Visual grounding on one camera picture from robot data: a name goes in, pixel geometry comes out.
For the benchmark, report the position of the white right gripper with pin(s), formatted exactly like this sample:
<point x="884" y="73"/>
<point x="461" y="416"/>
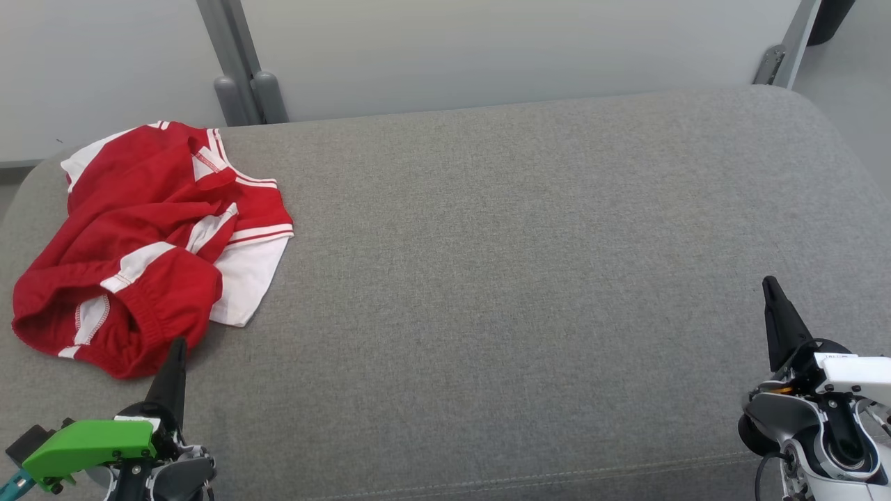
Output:
<point x="860" y="376"/>

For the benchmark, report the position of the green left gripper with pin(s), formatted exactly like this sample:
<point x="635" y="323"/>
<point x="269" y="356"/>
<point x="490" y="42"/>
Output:
<point x="90" y="445"/>

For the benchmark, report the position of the red shorts with white stripe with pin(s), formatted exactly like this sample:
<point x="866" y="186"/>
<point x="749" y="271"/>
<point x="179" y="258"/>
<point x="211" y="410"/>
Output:
<point x="160" y="299"/>

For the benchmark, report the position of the red white basketball jersey shirt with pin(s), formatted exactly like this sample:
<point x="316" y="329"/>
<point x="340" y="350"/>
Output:
<point x="139" y="167"/>

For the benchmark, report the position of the grey fabric sofa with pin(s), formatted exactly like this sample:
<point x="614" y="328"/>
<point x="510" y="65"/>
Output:
<point x="522" y="278"/>

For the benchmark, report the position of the black round object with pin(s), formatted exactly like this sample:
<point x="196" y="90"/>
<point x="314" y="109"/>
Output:
<point x="832" y="17"/>

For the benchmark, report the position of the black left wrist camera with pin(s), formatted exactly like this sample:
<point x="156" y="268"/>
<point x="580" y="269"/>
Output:
<point x="31" y="438"/>

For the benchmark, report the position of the grey metal hinge bracket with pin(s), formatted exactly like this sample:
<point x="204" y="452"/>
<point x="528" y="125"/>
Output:
<point x="769" y="64"/>

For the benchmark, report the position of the grey slanted frame bar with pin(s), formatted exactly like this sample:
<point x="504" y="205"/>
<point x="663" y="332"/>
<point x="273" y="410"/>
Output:
<point x="797" y="42"/>

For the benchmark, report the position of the grey partition post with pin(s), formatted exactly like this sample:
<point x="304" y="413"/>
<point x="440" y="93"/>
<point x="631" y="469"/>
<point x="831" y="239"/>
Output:
<point x="270" y="97"/>
<point x="233" y="101"/>

